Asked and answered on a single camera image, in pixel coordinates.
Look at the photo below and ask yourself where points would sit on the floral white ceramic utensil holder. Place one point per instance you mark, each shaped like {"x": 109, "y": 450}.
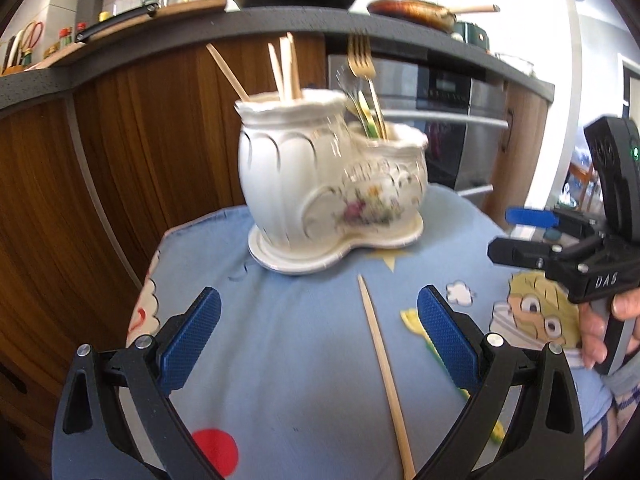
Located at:
{"x": 290, "y": 175}

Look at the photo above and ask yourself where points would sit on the wooden cutting board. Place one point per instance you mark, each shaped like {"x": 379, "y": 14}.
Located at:
{"x": 175, "y": 9}

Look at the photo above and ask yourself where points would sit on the dark grey countertop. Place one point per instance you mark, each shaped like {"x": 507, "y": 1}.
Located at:
{"x": 200, "y": 30}

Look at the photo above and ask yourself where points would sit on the silver flower-shaped spoon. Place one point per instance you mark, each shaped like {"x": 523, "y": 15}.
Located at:
{"x": 350, "y": 85}

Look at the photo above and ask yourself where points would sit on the orange checked cushion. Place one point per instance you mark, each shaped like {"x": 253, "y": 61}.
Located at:
{"x": 607, "y": 430}

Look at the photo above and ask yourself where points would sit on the narrow wooden cabinet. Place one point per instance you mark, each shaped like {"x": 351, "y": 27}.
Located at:
{"x": 520, "y": 150}

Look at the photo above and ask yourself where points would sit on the gold fork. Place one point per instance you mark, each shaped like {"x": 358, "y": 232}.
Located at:
{"x": 359, "y": 55}

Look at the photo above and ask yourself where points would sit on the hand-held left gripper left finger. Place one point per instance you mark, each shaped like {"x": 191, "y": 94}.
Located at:
{"x": 192, "y": 340}

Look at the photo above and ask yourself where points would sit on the wooden chair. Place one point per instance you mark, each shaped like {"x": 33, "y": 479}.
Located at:
{"x": 582, "y": 180}

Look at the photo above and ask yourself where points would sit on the person's right hand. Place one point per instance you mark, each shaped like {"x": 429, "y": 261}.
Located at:
{"x": 592, "y": 335}

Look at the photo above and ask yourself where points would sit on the glass bowl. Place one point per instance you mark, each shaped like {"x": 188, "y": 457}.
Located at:
{"x": 515, "y": 62}

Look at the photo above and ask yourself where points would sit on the green kitchen appliance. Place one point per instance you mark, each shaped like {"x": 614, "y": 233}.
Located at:
{"x": 470, "y": 34}

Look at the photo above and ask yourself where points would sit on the stainless steel oven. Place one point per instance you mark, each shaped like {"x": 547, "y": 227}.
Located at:
{"x": 450, "y": 135}

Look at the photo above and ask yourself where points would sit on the blue cartoon printed cloth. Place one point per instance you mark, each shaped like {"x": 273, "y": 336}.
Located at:
{"x": 300, "y": 360}

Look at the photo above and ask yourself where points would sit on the yellow tulip-shaped spoon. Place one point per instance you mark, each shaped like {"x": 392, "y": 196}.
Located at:
{"x": 369, "y": 122}
{"x": 412, "y": 321}

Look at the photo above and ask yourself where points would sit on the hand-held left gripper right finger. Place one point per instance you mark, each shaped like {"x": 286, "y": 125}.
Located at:
{"x": 445, "y": 340}

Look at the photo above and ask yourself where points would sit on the small sauce bottles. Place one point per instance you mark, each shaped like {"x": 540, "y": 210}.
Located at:
{"x": 72, "y": 35}

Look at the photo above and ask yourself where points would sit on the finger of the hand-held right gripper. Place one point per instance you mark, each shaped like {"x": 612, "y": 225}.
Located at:
{"x": 520, "y": 252}
{"x": 530, "y": 217}

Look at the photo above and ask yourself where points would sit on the wooden chopstick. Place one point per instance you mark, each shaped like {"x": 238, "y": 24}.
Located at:
{"x": 385, "y": 370}
{"x": 227, "y": 72}
{"x": 295, "y": 70}
{"x": 274, "y": 67}
{"x": 286, "y": 67}

